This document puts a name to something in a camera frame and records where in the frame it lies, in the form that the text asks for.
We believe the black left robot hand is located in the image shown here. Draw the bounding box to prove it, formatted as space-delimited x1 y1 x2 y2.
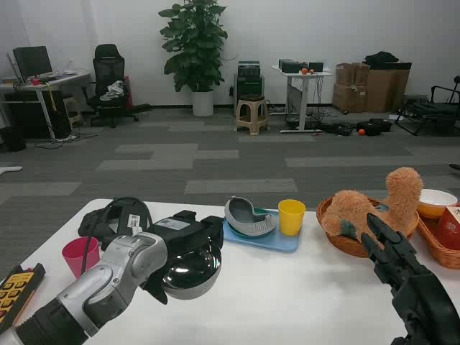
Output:
142 210 225 305

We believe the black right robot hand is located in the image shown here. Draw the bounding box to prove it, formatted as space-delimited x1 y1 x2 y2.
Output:
360 212 460 345

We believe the shiny metal bowl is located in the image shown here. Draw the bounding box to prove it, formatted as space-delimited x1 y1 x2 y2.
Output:
160 239 223 301

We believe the white yellow bowl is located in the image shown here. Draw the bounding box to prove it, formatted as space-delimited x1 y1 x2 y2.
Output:
417 188 459 219

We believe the rectangular wicker basket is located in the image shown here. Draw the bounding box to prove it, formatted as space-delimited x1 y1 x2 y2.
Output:
415 204 460 270

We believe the grey shoe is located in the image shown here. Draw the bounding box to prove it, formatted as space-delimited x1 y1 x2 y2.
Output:
224 196 279 240

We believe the red carton box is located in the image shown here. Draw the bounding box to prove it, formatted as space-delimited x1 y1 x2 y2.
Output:
436 205 460 252

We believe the black fabric pouch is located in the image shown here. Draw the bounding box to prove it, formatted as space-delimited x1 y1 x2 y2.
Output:
78 205 152 252

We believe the round wicker basket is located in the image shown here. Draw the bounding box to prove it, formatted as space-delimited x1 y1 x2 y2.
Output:
316 195 420 258

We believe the light blue tray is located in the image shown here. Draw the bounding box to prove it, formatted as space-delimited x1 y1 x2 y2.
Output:
221 208 302 254

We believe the yellow plastic cup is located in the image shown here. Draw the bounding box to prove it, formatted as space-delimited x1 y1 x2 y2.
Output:
278 199 307 237

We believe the orange plush toy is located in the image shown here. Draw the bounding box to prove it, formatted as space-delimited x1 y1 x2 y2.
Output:
321 166 425 239

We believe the pink plastic cup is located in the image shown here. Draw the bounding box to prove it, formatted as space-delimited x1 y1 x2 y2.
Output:
62 236 101 280

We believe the white plant pot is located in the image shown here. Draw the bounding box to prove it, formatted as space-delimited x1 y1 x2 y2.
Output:
190 89 215 118

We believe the beige plastic stool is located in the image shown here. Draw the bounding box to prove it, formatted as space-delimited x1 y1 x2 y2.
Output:
235 94 270 137

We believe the white cloth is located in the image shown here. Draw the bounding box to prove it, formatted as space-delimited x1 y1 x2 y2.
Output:
99 80 125 102

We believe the black equipment stack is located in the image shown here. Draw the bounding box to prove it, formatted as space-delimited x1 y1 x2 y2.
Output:
232 60 267 109

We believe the black computer tower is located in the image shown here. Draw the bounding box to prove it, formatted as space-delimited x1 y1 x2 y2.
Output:
45 89 73 140

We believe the white standing desk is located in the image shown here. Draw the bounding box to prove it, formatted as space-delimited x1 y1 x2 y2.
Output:
270 64 334 134

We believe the black office chair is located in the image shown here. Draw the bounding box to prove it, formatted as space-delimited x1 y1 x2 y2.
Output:
85 43 152 129

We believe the yellow black remote controller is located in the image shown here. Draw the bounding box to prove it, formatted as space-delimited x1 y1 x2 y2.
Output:
0 262 47 334

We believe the flat black case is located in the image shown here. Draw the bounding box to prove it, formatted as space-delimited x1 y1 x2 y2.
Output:
320 121 354 137

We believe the large green potted plant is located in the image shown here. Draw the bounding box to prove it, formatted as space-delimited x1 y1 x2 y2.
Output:
158 0 229 93

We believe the black folding chair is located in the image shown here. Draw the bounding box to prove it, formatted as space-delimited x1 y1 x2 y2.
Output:
394 75 460 137

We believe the large black box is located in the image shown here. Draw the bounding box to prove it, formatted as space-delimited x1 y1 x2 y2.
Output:
278 58 309 74

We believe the black trash bin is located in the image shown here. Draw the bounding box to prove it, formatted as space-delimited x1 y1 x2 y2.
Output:
0 126 27 153

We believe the white office desk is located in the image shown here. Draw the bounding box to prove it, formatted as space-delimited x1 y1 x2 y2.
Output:
0 69 93 141

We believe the large cardboard box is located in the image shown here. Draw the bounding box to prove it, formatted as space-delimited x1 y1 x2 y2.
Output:
366 62 413 113

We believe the small cardboard box stack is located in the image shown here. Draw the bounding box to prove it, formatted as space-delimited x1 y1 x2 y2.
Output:
331 63 371 114

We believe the black computer monitor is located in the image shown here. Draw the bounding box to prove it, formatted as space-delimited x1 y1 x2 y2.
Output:
12 45 54 82

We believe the black bag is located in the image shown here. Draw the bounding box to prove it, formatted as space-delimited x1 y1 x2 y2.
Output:
363 50 400 66

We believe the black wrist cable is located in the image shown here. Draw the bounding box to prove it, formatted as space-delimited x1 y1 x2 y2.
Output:
80 196 152 277

